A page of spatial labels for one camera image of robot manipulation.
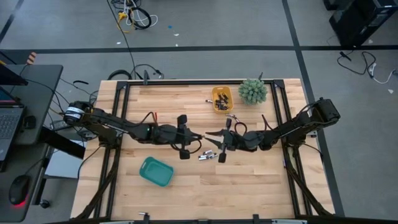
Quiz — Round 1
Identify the grey side desk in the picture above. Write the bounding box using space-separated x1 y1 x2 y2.
0 63 65 223

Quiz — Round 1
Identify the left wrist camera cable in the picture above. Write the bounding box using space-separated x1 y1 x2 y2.
170 139 203 154

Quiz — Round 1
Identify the white cable with plug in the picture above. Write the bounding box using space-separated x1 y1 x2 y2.
369 63 398 85

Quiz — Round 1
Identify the black computer tower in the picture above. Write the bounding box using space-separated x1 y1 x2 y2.
328 0 398 48

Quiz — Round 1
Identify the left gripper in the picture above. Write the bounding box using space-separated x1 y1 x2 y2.
152 114 204 161

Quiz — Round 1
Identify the black power adapter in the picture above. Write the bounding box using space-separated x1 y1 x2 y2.
50 121 73 132

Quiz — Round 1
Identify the grey flat box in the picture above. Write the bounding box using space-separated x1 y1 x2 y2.
77 130 101 141

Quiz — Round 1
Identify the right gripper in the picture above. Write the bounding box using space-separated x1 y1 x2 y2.
203 117 269 164

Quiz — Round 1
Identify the black metal table frame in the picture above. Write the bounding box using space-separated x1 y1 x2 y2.
70 72 336 224

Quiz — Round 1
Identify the black computer mouse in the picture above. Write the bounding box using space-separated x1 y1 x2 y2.
8 174 31 207

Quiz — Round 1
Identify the white bundled cable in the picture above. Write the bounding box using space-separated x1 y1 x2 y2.
123 0 159 28

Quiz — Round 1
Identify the black flat device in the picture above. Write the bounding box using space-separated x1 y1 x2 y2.
0 63 29 86

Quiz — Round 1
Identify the small black desk box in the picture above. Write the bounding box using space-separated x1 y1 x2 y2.
23 115 37 130

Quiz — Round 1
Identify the teal plastic basket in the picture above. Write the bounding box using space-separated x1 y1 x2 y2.
139 156 175 187

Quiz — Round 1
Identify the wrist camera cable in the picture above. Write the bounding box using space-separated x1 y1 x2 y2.
170 139 203 154
226 113 249 135

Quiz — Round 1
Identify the black flat board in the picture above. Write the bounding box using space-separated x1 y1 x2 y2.
40 126 86 160

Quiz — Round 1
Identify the yellow cable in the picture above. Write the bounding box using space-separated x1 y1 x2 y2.
117 11 135 34

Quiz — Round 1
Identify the orange black striped piece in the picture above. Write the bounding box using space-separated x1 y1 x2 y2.
26 52 39 66

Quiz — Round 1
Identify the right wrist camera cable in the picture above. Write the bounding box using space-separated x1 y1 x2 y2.
226 113 249 135

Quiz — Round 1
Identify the thick black cable loop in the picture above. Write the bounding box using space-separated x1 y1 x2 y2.
107 69 134 81

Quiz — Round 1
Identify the black cable with plug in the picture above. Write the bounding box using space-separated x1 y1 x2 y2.
337 50 377 77

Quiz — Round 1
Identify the potted artificial green plant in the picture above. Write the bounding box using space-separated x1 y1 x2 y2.
238 78 268 106

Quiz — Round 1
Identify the yellow plastic basket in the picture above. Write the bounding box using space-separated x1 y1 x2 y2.
211 85 234 114

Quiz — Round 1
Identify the white flat panel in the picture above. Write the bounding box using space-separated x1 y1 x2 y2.
45 139 89 180

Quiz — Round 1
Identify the black coiled cable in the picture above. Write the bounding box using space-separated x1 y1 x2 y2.
129 6 153 30

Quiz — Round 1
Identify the long thin black cable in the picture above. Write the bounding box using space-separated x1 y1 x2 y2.
106 0 137 80

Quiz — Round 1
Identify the grey laptop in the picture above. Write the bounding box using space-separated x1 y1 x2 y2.
0 86 25 171

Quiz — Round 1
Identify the thin black cable arc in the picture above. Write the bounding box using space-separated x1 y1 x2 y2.
129 63 165 80

